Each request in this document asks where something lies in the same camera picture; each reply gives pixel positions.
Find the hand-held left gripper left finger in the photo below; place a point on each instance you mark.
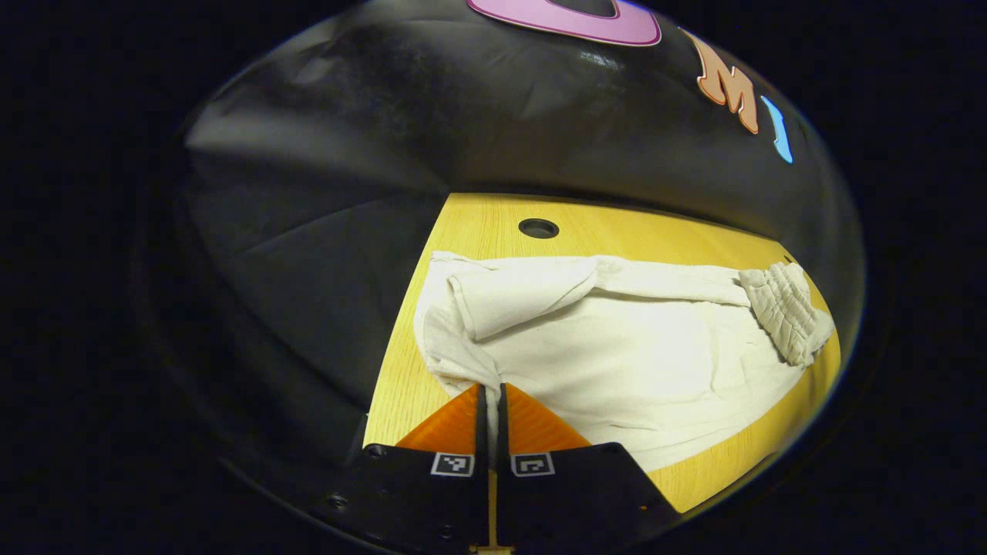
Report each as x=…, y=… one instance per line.
x=481, y=439

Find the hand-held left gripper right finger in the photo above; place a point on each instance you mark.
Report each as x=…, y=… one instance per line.
x=503, y=439

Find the white jeans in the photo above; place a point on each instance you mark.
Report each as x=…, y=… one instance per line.
x=632, y=362

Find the black backdrop cloth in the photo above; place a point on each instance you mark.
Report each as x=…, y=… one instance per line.
x=463, y=131

